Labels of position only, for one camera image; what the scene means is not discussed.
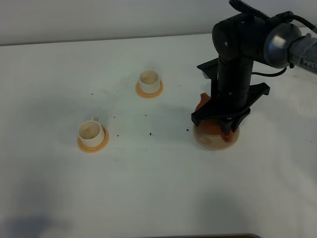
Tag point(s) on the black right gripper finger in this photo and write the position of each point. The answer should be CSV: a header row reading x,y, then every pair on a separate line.
x,y
231,124

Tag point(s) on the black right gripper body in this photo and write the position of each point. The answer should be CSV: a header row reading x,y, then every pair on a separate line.
x,y
231,91

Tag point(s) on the brown clay teapot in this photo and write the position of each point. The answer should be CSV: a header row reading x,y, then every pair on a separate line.
x,y
210,126

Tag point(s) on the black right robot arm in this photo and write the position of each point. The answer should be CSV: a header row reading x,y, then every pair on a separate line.
x,y
283,41

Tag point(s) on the beige round teapot coaster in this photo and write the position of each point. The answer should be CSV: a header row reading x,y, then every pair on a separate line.
x,y
214,142

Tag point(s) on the far white teacup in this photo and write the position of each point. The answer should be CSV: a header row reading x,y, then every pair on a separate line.
x,y
149,81

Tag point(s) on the white teacup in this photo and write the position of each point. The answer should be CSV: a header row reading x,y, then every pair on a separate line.
x,y
149,81
91,133

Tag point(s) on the far orange cup coaster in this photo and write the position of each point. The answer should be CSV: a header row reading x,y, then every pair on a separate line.
x,y
149,94

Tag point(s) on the orange cup coaster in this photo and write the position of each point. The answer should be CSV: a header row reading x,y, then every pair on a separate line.
x,y
97,148
149,94

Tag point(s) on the near white teacup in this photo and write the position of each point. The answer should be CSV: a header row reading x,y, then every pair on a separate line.
x,y
91,133

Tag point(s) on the near orange cup coaster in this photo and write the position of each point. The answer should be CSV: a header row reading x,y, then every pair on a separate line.
x,y
97,148

